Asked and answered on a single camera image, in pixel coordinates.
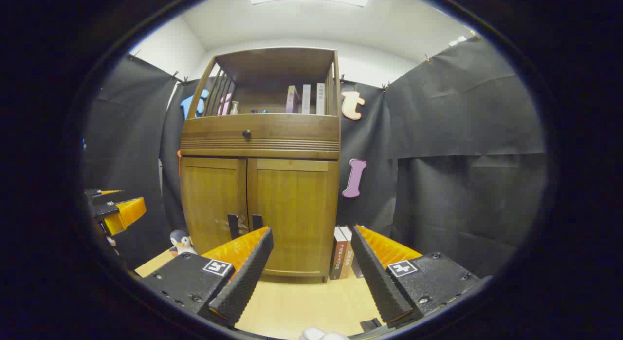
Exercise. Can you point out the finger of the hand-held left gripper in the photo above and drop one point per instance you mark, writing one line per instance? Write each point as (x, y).
(104, 192)
(127, 213)

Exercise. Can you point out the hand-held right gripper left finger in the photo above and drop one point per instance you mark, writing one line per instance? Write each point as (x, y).
(243, 281)

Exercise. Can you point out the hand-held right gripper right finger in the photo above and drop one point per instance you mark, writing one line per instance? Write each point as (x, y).
(377, 281)

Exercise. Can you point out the wooden cabinet door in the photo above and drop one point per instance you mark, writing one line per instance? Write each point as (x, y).
(297, 203)
(211, 194)

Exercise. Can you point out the wooden double-door shoe cabinet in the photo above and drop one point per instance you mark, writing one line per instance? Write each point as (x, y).
(263, 146)

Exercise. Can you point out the wooden cabinet drawer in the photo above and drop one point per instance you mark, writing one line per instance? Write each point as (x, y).
(292, 130)

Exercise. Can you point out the light brown book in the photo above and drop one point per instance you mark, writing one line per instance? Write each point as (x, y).
(348, 254)

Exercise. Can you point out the dark brown book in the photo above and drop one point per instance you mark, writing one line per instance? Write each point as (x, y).
(337, 254)

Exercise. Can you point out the penguin plush toy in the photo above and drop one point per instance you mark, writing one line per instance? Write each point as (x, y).
(182, 242)

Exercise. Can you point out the black backdrop cloth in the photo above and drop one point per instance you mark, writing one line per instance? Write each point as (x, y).
(462, 135)

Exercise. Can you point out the white book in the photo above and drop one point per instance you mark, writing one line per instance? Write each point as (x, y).
(320, 99)

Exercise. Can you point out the light grey book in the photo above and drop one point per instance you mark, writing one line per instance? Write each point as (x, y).
(306, 99)

